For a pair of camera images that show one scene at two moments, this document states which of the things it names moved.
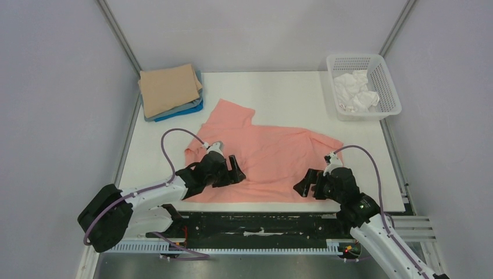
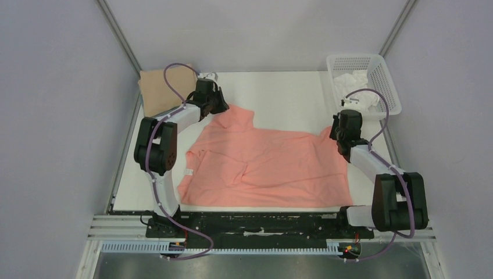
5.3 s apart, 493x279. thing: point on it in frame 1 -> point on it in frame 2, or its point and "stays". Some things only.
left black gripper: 234,176 -> 223,106
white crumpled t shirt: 352,93 stays
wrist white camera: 218,146 -> 211,75
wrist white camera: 332,161 -> 350,103
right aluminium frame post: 396,27 stays
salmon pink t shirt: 274,160 stays
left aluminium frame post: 120,37 stays
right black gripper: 315,185 -> 338,135
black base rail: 255,225 stays
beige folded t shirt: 164,89 stays
